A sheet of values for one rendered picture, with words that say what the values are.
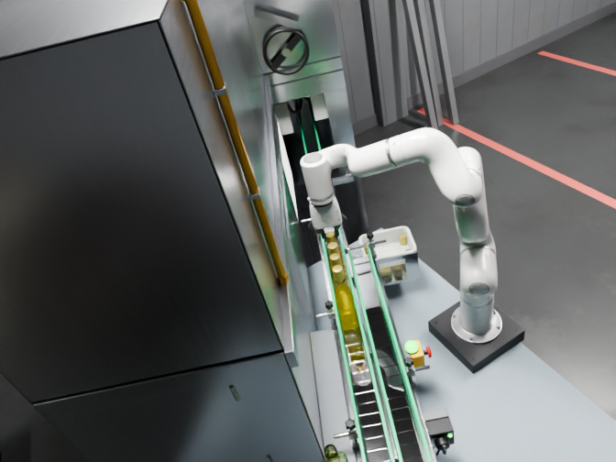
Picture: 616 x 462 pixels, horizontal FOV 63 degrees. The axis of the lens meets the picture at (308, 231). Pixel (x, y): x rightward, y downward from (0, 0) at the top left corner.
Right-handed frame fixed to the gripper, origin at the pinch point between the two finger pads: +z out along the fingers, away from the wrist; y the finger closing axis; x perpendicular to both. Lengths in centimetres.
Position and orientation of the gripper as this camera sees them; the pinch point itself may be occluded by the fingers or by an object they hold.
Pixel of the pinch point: (330, 234)
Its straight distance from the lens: 178.1
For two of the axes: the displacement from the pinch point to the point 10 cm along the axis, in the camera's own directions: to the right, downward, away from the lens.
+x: -0.9, -6.2, 7.8
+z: 2.0, 7.5, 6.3
